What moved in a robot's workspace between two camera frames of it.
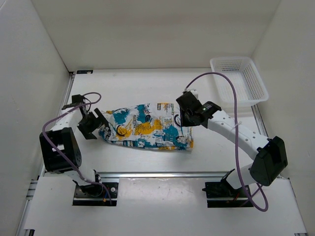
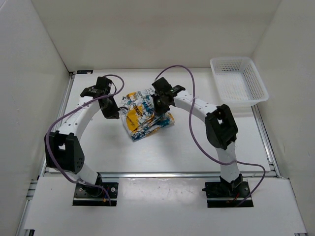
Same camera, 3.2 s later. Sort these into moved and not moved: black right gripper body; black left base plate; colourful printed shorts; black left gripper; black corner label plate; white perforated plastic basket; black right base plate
Moved: black right gripper body; colourful printed shorts; black left gripper
Not moved: white perforated plastic basket; black corner label plate; black left base plate; black right base plate
